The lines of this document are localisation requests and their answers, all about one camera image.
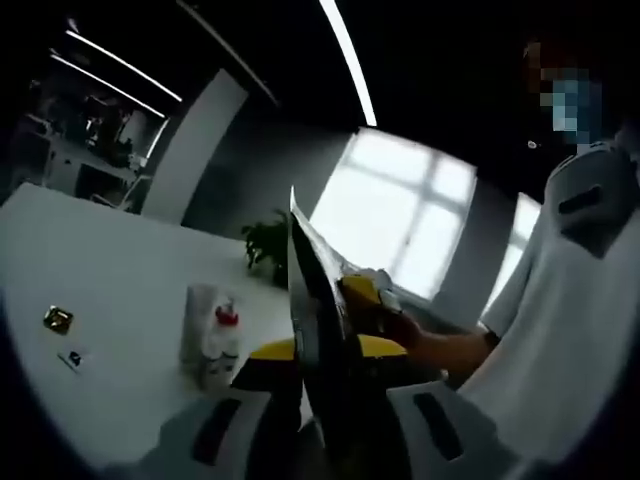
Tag small clear plastic sachet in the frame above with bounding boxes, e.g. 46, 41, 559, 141
55, 347, 94, 374

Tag white square pillar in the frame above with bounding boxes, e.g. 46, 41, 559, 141
142, 67, 251, 221

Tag ceiling light strip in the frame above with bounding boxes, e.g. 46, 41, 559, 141
64, 29, 184, 104
318, 0, 379, 127
48, 52, 169, 120

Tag large bright window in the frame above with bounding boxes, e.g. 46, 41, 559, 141
308, 130, 479, 302

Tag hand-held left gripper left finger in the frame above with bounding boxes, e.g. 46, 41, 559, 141
160, 337, 305, 480

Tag office desks with monitors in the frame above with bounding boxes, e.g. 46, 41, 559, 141
14, 74, 156, 211

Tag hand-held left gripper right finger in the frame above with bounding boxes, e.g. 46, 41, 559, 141
356, 334, 507, 480

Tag gold foil packet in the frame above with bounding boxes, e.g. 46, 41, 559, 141
42, 305, 76, 332

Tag white skincare tube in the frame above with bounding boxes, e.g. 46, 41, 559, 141
182, 282, 220, 390

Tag green black skincare sachet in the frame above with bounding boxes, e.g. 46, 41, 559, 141
287, 185, 416, 480

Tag green potted plant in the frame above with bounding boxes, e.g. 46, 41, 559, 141
241, 209, 294, 289

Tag person in white shirt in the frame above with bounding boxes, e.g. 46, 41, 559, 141
449, 139, 640, 480

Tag white skincare bottle red collar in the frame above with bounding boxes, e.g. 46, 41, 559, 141
212, 294, 242, 386

